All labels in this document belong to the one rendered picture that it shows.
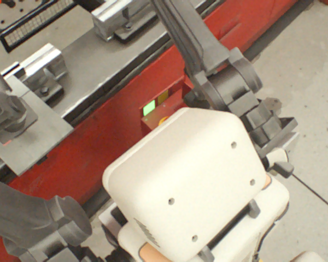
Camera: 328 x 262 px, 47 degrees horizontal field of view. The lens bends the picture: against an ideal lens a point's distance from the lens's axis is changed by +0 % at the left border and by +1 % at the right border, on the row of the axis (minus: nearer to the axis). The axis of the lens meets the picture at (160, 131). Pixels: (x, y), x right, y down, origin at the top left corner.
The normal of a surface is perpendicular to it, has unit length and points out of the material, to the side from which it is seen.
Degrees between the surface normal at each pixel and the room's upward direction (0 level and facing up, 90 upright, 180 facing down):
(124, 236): 24
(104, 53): 0
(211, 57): 28
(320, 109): 0
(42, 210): 61
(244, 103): 42
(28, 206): 69
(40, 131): 0
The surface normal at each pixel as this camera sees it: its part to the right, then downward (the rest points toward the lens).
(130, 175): -0.54, -0.73
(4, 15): 0.73, 0.59
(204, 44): -0.07, -0.03
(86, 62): -0.01, -0.50
